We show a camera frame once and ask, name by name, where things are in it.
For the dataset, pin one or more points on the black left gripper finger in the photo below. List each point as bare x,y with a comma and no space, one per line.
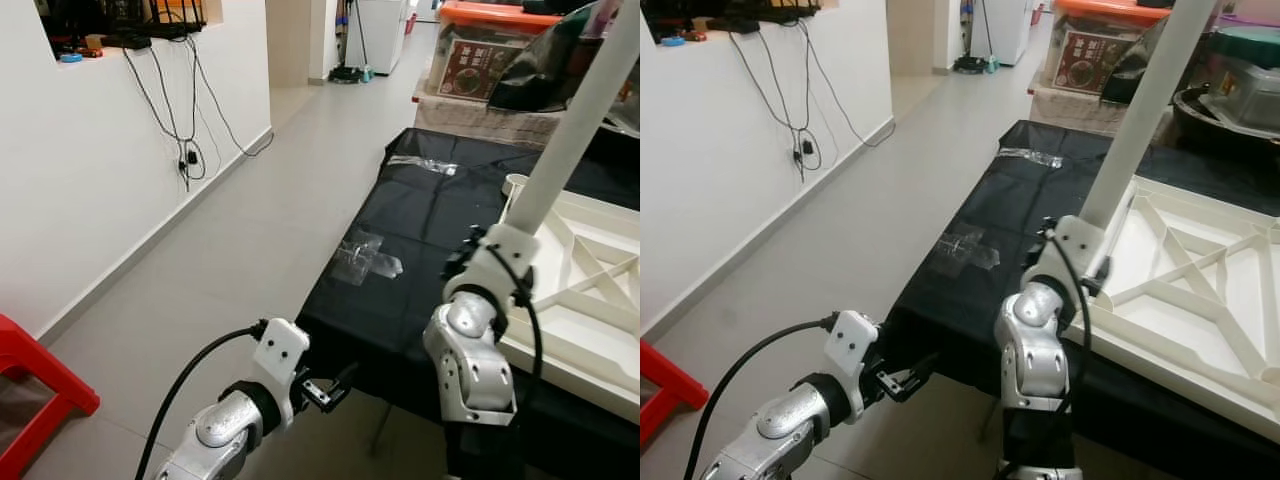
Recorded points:
340,382
915,380

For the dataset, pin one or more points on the white plastic table top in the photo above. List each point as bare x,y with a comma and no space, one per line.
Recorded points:
600,330
1200,340

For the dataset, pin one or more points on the white plastic table leg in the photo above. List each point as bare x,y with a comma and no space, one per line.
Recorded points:
575,120
1150,100

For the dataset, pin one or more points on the clear tape cross patch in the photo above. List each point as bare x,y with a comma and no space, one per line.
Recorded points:
365,262
965,250

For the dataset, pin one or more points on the black tablecloth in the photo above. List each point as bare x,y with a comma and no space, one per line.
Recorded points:
960,320
400,300

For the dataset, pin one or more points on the clear tape strip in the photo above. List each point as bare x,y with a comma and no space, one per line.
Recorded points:
1030,157

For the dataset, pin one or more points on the beige cloth covered crate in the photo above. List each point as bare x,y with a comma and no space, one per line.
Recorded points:
1070,112
470,120

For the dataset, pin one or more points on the red patterned box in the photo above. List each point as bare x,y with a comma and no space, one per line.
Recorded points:
475,70
1085,62

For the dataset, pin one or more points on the black floor mop head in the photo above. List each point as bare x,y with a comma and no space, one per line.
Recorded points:
970,66
348,73

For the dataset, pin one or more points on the black round basin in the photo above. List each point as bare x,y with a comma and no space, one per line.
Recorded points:
1200,135
625,125

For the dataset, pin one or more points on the red floor object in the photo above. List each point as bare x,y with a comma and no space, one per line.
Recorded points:
40,360
665,385

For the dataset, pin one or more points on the white fridge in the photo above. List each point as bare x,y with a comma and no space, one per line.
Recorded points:
1000,30
378,35

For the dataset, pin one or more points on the black power adapter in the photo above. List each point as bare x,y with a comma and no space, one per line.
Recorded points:
188,158
805,152

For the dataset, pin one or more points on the orange lidded clear bin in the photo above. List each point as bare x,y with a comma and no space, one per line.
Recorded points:
1100,8
480,15

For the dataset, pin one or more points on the clear plastic storage box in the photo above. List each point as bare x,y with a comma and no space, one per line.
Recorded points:
1250,95

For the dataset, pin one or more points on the green round pot lid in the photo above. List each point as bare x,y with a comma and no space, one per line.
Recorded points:
1250,45

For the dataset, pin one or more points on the small blue ledge object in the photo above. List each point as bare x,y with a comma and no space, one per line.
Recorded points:
672,41
70,57

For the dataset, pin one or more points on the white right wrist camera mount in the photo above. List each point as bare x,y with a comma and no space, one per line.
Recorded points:
1075,245
500,255

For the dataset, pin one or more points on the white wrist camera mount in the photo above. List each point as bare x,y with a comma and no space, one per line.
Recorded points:
1075,245
850,345
500,255
280,355

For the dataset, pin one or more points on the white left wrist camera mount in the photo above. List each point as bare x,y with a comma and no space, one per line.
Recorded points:
850,345
280,355

